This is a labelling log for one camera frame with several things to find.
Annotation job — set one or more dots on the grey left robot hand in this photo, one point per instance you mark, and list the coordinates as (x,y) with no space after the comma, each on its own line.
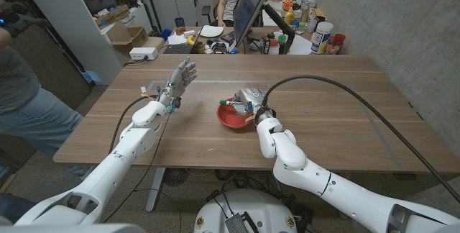
(174,85)

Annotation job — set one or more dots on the green whiteboard marker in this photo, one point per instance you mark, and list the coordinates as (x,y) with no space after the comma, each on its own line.
(231,102)

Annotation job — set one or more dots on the open cardboard box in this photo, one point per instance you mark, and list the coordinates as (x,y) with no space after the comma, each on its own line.
(125,39)

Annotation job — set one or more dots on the cluttered wooden desk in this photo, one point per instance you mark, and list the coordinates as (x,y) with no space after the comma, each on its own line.
(267,31)

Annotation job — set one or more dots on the black device on torso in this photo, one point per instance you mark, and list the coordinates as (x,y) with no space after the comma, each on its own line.
(237,223)

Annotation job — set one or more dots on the white shelf unit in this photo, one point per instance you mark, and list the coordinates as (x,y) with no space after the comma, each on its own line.
(86,53)

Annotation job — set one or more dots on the white tub blue label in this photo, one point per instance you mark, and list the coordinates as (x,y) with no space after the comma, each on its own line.
(321,39)

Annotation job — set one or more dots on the tilted computer monitor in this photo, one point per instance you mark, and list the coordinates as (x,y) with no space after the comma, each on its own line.
(248,6)

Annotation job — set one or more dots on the small orange basketball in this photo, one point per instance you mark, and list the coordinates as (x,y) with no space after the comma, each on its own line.
(287,4)

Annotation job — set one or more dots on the gloved right operator hand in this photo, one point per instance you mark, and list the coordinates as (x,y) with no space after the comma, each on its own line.
(16,22)

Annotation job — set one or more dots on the black white game controller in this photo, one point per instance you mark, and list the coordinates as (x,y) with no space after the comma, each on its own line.
(219,47)

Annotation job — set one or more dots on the printed cardboard box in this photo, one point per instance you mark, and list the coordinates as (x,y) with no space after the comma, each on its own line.
(113,15)

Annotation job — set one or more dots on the dark blue cup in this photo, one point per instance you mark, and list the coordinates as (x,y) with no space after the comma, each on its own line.
(179,22)

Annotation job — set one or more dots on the white plate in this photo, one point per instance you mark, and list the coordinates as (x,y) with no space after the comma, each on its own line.
(211,31)

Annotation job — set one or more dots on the standing person in jeans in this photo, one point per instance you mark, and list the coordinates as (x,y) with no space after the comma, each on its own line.
(21,110)

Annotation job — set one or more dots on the blue bin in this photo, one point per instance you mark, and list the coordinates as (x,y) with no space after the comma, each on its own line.
(165,34)

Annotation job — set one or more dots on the black laptop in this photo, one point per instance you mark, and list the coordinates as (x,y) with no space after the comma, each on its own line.
(179,49)

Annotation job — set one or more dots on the black office chair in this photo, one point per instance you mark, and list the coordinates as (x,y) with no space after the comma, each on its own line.
(206,10)

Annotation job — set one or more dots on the white power box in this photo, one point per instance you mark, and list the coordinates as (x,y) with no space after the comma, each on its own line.
(143,53)

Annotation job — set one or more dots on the black drink can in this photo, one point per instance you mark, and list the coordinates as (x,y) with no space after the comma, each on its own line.
(266,46)

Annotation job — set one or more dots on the flat tan cardboard box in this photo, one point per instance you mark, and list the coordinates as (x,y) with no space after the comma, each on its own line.
(154,43)

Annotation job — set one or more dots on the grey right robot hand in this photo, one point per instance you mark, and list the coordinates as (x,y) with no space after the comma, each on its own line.
(253,98)

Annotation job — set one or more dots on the round black fan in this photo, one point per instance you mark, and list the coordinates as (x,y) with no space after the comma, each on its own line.
(176,176)

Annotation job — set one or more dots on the red bowl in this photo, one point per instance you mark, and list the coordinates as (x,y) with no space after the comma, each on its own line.
(230,119)

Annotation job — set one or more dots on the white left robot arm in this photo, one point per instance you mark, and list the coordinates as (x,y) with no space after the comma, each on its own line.
(133,143)

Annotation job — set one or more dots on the operator right forearm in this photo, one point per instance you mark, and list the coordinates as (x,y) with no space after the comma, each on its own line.
(3,39)

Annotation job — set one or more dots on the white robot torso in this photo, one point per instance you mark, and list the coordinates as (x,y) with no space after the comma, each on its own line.
(251,204)

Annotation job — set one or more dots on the yellow bottle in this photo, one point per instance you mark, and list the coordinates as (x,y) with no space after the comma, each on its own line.
(289,17)

